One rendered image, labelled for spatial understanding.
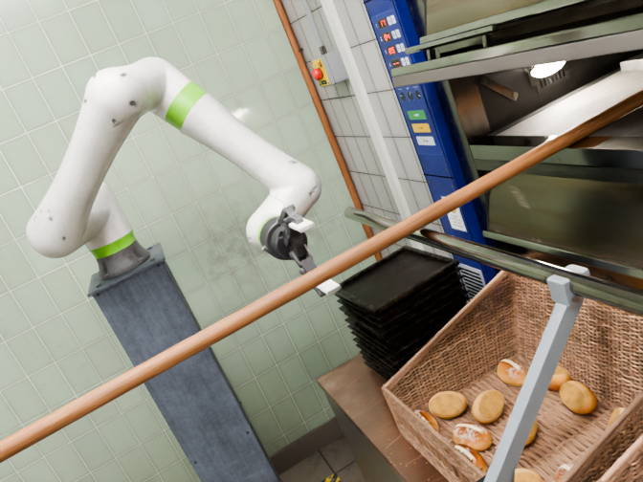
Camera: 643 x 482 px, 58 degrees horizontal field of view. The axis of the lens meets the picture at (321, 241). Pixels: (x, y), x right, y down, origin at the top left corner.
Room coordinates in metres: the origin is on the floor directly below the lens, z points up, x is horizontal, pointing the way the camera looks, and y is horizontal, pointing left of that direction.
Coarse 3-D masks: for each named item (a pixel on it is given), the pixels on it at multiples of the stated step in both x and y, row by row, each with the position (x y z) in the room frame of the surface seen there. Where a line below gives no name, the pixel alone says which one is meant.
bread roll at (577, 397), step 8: (568, 384) 1.11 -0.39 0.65; (576, 384) 1.10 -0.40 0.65; (584, 384) 1.10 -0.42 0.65; (560, 392) 1.13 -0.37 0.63; (568, 392) 1.10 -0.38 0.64; (576, 392) 1.08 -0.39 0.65; (584, 392) 1.07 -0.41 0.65; (592, 392) 1.08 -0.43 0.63; (568, 400) 1.09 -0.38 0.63; (576, 400) 1.07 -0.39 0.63; (584, 400) 1.06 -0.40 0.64; (592, 400) 1.05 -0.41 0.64; (576, 408) 1.06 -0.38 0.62; (584, 408) 1.05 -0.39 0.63; (592, 408) 1.05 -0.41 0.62
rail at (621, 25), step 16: (624, 16) 0.77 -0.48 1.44; (640, 16) 0.74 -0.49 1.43; (560, 32) 0.87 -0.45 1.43; (576, 32) 0.84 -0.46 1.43; (592, 32) 0.81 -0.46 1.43; (608, 32) 0.79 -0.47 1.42; (624, 32) 0.76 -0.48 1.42; (496, 48) 1.02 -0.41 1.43; (512, 48) 0.98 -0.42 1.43; (528, 48) 0.94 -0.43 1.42; (416, 64) 1.28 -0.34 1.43; (432, 64) 1.22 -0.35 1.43; (448, 64) 1.17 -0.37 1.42
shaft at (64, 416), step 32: (640, 96) 1.16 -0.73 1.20; (576, 128) 1.12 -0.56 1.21; (480, 192) 1.05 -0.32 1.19; (416, 224) 1.01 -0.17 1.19; (352, 256) 0.97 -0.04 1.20; (288, 288) 0.94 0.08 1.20; (224, 320) 0.91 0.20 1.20; (192, 352) 0.89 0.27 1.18; (128, 384) 0.86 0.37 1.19; (64, 416) 0.83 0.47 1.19; (0, 448) 0.81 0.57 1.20
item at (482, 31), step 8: (496, 24) 1.08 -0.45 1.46; (464, 32) 1.17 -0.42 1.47; (472, 32) 1.14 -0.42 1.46; (480, 32) 1.11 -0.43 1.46; (488, 32) 1.09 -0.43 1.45; (496, 32) 1.08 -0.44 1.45; (432, 40) 1.28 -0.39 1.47; (440, 40) 1.25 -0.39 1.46; (448, 40) 1.22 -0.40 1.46; (456, 40) 1.19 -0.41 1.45; (488, 40) 1.10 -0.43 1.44; (408, 48) 1.38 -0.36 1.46; (416, 48) 1.34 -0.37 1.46; (424, 48) 1.31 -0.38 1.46; (432, 48) 1.29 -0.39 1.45; (432, 56) 1.29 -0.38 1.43
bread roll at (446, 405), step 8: (440, 392) 1.27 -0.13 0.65; (448, 392) 1.26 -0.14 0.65; (456, 392) 1.25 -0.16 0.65; (432, 400) 1.26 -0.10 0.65; (440, 400) 1.25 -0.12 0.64; (448, 400) 1.24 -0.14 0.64; (456, 400) 1.23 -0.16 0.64; (464, 400) 1.23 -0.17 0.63; (432, 408) 1.25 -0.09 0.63; (440, 408) 1.24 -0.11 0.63; (448, 408) 1.23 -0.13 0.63; (456, 408) 1.22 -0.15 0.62; (464, 408) 1.22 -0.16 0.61; (440, 416) 1.24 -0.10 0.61; (448, 416) 1.23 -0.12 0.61
